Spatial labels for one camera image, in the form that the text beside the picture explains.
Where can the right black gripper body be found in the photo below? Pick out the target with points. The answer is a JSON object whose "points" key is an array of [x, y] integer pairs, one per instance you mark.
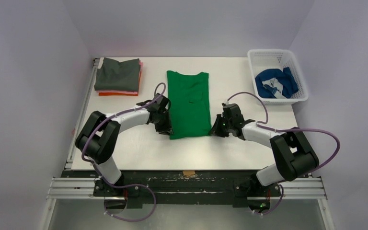
{"points": [[220, 125]]}

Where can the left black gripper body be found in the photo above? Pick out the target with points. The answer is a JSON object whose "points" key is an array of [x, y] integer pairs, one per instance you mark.
{"points": [[162, 123]]}

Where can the green t shirt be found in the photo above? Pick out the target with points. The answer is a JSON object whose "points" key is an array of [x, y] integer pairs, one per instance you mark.
{"points": [[190, 109]]}

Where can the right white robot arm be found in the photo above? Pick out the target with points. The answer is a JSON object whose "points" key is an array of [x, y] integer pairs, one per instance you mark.
{"points": [[292, 152]]}

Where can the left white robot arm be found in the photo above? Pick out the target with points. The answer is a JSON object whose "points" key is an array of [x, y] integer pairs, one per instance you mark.
{"points": [[98, 137]]}

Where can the folded pink t shirt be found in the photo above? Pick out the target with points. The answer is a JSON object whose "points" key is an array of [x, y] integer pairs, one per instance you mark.
{"points": [[140, 76]]}

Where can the brown tape piece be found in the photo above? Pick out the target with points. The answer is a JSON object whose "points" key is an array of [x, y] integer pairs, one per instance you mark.
{"points": [[188, 173]]}

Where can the white plastic basket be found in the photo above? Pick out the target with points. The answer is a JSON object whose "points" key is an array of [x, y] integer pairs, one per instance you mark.
{"points": [[263, 59]]}

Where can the folded orange t shirt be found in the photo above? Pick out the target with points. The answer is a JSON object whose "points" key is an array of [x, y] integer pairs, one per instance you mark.
{"points": [[132, 89]]}

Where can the blue white t shirt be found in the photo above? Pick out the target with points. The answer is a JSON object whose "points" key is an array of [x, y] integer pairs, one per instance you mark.
{"points": [[276, 84]]}

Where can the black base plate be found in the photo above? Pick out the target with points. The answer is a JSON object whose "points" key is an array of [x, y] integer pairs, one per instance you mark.
{"points": [[174, 188]]}

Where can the aluminium rail frame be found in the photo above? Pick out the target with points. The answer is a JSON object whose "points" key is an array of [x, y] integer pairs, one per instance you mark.
{"points": [[72, 206]]}

